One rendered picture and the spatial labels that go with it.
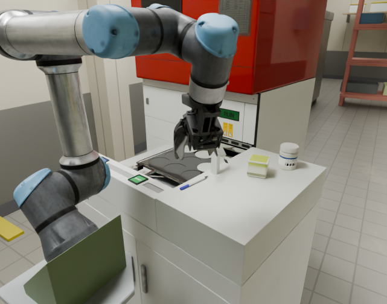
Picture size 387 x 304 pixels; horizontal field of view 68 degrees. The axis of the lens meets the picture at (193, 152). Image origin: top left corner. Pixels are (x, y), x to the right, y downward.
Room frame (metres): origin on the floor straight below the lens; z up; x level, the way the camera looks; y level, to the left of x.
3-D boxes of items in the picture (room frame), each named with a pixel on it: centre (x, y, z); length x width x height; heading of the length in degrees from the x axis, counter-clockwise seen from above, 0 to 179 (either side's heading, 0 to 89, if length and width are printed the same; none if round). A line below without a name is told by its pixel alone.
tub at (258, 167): (1.01, -0.25, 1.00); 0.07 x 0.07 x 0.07; 68
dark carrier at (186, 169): (1.28, 0.01, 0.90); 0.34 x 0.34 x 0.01; 48
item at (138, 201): (1.05, 0.30, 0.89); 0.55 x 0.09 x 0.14; 48
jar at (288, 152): (1.07, -0.39, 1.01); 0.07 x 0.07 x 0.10
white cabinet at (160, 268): (1.15, 0.02, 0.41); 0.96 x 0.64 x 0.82; 48
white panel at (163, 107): (1.57, 0.01, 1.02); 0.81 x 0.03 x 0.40; 48
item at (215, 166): (1.03, -0.10, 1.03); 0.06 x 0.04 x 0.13; 138
